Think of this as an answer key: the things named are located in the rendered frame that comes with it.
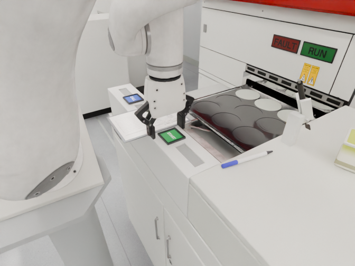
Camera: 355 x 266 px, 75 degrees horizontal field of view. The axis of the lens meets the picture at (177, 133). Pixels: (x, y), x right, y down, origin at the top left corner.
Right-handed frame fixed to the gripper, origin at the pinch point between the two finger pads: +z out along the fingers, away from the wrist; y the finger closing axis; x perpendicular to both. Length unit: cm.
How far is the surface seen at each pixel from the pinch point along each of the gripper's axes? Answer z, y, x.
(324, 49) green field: -14, -58, 5
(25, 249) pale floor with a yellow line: 97, 62, -62
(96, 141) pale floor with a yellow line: 97, -3, -143
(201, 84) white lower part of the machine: 22, -58, -60
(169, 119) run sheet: 1.0, -4.0, -5.1
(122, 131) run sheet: 1.0, 10.2, -6.7
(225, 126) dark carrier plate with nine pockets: 7.4, -22.6, -0.2
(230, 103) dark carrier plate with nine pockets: 7.4, -35.4, -11.7
